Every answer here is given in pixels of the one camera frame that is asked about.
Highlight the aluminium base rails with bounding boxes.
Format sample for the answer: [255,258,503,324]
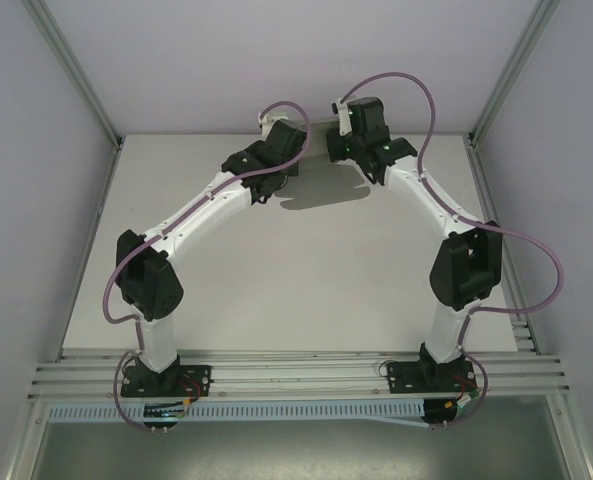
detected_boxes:
[25,347,575,402]

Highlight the grey metal lower panel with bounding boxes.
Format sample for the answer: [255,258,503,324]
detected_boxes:
[35,421,573,480]

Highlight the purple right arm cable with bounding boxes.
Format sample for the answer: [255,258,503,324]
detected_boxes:
[340,71,565,431]

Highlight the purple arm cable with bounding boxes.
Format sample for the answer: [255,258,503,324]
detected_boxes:
[103,100,311,434]
[340,71,565,431]

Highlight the aluminium side rail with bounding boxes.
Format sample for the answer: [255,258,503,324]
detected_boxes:
[54,142,125,362]
[467,144,541,356]

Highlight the aluminium frame post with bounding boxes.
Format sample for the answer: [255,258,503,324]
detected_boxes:
[467,0,563,149]
[23,0,126,152]

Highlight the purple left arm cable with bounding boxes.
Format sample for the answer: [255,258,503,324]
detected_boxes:
[103,100,311,434]

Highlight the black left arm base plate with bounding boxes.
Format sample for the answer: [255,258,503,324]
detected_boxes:
[120,363,213,400]

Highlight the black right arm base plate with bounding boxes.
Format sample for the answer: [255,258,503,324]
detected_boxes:
[384,359,478,395]

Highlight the grey slotted cable duct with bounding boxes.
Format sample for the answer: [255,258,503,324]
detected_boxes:
[48,399,430,425]

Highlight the aluminium lower frame bar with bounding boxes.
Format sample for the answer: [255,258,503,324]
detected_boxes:
[5,399,50,480]
[545,394,593,480]

